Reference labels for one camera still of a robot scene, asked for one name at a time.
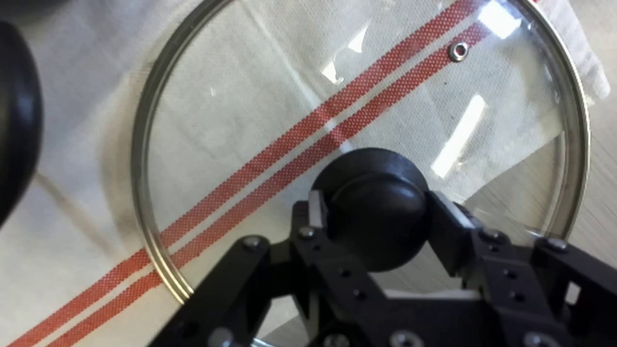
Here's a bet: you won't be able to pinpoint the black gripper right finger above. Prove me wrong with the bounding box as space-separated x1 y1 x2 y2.
425 189 617 347

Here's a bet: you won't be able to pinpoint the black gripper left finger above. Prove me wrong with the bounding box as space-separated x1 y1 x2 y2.
150 189 389 347

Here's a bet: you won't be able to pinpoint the glass lid black knob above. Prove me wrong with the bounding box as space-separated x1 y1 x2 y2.
128 0 591 307

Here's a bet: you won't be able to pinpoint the black cooking pot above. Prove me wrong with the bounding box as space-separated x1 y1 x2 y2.
0 20 44 228

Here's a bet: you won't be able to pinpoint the white towel red stripes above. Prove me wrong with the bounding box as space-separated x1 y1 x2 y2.
0 0 617 347

